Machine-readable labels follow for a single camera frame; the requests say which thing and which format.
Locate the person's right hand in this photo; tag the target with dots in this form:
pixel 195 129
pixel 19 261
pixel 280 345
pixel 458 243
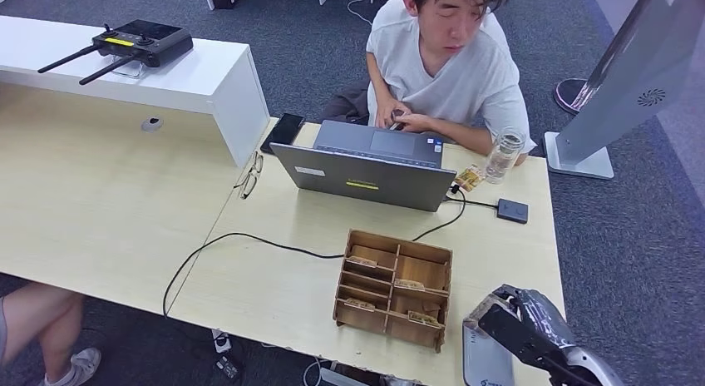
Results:
pixel 388 110

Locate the person's left hand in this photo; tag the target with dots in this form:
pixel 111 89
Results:
pixel 418 123

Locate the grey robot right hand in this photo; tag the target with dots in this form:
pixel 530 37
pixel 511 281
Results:
pixel 542 317

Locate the person's left forearm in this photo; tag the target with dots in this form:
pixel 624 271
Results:
pixel 468 136

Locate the person's right forearm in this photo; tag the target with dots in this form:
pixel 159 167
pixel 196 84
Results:
pixel 379 77

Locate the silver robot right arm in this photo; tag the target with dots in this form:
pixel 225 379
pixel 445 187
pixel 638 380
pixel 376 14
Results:
pixel 592 370

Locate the person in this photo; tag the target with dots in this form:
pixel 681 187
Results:
pixel 446 69

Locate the wooden card organizer box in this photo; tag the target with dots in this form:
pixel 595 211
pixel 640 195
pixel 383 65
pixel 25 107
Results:
pixel 421 270

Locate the person's leg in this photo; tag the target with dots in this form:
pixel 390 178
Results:
pixel 33 312

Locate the grey laptop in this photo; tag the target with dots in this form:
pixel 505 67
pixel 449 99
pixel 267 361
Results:
pixel 374 174

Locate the clear glass bottle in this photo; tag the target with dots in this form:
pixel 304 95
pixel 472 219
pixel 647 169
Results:
pixel 503 155

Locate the black smartphone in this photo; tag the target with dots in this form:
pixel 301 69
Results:
pixel 282 133

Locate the round chrome stand base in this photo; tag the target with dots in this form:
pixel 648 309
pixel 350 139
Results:
pixel 564 94

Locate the black-rimmed eyeglasses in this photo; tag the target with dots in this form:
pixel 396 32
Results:
pixel 249 179

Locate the white desk shelf riser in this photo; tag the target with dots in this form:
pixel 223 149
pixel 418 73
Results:
pixel 193 80

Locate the grey kiosk display stand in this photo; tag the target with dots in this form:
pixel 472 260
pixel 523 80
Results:
pixel 633 80

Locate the black remote controller with antennas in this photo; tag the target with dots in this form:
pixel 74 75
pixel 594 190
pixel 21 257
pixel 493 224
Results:
pixel 144 42

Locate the clear acrylic stand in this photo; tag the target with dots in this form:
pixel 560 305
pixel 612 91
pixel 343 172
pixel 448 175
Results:
pixel 131 73

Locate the white power strip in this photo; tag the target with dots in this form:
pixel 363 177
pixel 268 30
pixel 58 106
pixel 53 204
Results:
pixel 221 342

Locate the black power adapter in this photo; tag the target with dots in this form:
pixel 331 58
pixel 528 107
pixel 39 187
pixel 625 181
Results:
pixel 226 367

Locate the white sneaker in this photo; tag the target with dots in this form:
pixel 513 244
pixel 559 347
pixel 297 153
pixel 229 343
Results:
pixel 77 367

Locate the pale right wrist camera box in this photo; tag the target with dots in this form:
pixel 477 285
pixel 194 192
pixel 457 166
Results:
pixel 512 334

